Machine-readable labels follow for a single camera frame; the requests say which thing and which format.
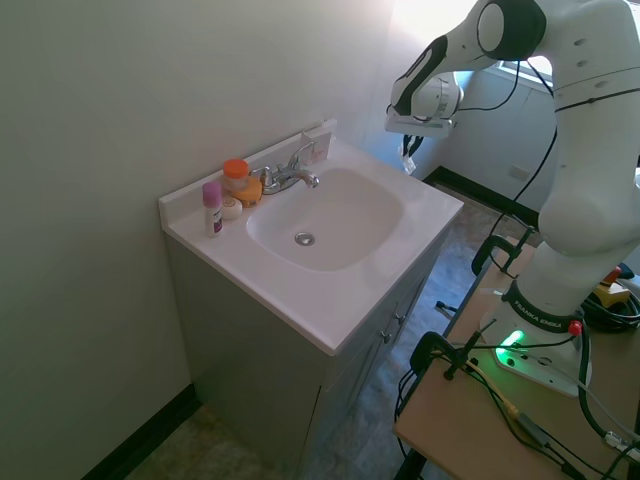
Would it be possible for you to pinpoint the grey vanity cabinet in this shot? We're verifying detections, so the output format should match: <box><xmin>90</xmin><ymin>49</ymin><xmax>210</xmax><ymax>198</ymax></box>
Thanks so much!
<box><xmin>164</xmin><ymin>233</ymin><xmax>442</xmax><ymax>474</ymax></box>

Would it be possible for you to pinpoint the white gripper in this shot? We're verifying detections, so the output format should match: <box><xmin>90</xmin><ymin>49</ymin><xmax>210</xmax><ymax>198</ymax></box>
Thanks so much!
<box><xmin>384</xmin><ymin>104</ymin><xmax>459</xmax><ymax>158</ymax></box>

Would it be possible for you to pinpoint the chrome two-handle faucet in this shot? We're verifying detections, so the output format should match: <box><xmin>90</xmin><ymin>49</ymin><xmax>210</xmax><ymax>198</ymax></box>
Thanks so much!
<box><xmin>249</xmin><ymin>141</ymin><xmax>321</xmax><ymax>196</ymax></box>

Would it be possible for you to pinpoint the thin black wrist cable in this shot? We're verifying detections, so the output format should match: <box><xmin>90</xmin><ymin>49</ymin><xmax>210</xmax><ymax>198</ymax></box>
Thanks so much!
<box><xmin>456</xmin><ymin>55</ymin><xmax>521</xmax><ymax>113</ymax></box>

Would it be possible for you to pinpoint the white cardboard box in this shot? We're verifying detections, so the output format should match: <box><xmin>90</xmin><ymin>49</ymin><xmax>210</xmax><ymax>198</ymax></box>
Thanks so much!
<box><xmin>301</xmin><ymin>124</ymin><xmax>335</xmax><ymax>164</ymax></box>

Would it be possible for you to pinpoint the black C-clamp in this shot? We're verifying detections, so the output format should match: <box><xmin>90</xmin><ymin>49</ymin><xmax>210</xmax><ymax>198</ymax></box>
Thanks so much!
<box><xmin>471</xmin><ymin>225</ymin><xmax>537</xmax><ymax>277</ymax></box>
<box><xmin>409</xmin><ymin>322</ymin><xmax>497</xmax><ymax>385</ymax></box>

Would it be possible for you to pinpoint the yellow cable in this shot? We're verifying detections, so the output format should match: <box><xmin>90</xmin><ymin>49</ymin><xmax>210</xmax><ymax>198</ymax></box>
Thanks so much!
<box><xmin>464</xmin><ymin>360</ymin><xmax>524</xmax><ymax>421</ymax></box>

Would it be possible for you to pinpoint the bright window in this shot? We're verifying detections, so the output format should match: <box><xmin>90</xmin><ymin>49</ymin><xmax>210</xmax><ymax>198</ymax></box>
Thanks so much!
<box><xmin>493</xmin><ymin>55</ymin><xmax>556</xmax><ymax>87</ymax></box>

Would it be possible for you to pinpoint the pink cap deodorant stick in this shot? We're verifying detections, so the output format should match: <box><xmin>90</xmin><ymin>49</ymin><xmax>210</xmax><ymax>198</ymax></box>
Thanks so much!
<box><xmin>201</xmin><ymin>181</ymin><xmax>224</xmax><ymax>240</ymax></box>

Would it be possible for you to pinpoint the orange cream jar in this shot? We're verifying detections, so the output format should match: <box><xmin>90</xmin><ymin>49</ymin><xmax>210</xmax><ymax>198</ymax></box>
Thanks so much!
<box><xmin>233</xmin><ymin>178</ymin><xmax>264</xmax><ymax>209</ymax></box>

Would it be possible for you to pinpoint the grey inline cable adapter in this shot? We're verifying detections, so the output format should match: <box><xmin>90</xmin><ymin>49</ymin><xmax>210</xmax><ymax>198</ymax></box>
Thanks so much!
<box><xmin>516</xmin><ymin>412</ymin><xmax>550</xmax><ymax>447</ymax></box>

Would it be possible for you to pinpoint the yellow emergency stop box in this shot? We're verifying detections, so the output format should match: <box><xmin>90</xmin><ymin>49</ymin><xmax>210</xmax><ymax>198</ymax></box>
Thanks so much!
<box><xmin>596</xmin><ymin>267</ymin><xmax>637</xmax><ymax>312</ymax></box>

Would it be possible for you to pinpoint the thin black hanging cable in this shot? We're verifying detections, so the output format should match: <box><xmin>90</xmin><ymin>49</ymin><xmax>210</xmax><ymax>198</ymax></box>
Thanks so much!
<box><xmin>492</xmin><ymin>57</ymin><xmax>560</xmax><ymax>242</ymax></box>

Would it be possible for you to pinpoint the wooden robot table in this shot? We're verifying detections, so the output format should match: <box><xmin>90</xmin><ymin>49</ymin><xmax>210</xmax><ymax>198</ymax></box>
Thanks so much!
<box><xmin>393</xmin><ymin>247</ymin><xmax>640</xmax><ymax>480</ymax></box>

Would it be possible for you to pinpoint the clear jar orange lid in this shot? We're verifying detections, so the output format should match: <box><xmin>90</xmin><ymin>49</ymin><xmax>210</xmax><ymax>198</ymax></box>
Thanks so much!
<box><xmin>222</xmin><ymin>158</ymin><xmax>251</xmax><ymax>194</ymax></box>

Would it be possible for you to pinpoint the white sink countertop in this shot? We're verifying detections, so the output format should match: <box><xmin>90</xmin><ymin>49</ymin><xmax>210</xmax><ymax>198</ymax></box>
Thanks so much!
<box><xmin>158</xmin><ymin>118</ymin><xmax>465</xmax><ymax>357</ymax></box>

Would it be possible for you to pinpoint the coiled black cable bundle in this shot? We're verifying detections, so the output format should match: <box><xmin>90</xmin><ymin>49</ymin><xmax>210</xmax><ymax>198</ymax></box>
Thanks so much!
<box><xmin>581</xmin><ymin>292</ymin><xmax>640</xmax><ymax>335</ymax></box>

